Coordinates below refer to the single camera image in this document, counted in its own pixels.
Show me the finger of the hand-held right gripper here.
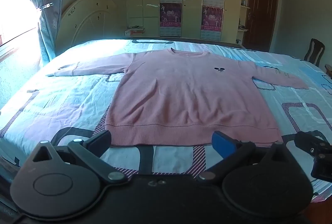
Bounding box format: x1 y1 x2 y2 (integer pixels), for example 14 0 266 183
294 130 332 156

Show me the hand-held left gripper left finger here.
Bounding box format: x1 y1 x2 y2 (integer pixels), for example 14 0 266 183
32 130 128 184

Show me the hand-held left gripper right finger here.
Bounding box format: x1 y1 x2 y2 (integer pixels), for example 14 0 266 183
197 131 294 181

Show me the pink sweater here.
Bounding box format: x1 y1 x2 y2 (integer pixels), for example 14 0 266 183
45 48 310 148

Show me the dark wooden chair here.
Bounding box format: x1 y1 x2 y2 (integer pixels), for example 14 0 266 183
303 38 326 67

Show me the white arched headboard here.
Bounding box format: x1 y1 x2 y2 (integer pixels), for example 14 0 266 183
56 0 128 49

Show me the grey patterned curtain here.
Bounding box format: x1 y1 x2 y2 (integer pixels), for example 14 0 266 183
0 0 64 110

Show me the dark wooden door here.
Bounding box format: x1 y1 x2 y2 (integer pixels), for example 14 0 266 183
243 0 280 53

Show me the white corner shelf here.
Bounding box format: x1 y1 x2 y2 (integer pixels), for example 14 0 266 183
240 0 253 33

